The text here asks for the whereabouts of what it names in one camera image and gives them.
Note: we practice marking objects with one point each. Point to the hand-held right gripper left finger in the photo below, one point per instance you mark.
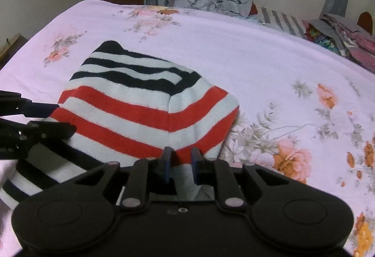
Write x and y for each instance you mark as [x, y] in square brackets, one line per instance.
[167, 164]

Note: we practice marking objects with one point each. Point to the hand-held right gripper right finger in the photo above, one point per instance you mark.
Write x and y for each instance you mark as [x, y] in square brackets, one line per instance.
[195, 164]

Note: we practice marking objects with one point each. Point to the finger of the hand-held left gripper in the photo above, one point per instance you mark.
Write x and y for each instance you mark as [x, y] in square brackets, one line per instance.
[41, 109]
[49, 130]

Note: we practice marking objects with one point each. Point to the red black white striped sweater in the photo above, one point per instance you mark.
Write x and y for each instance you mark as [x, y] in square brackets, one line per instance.
[131, 104]

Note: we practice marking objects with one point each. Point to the pile of grey clothes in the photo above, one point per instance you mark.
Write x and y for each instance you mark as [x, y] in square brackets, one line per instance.
[214, 0]

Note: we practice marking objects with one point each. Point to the pile of colourful clothes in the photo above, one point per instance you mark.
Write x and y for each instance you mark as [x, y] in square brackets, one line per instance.
[342, 34]

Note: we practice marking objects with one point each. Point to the wooden bedside table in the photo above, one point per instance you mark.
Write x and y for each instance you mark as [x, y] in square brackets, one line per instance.
[11, 46]

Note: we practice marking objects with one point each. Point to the pink floral bed sheet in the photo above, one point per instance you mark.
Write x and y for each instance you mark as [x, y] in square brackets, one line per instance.
[249, 55]

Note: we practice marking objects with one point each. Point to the grey striped cloth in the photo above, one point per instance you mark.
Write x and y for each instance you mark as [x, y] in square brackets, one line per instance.
[281, 21]

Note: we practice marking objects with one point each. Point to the brown scalloped headboard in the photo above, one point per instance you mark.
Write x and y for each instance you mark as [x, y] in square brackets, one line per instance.
[366, 21]

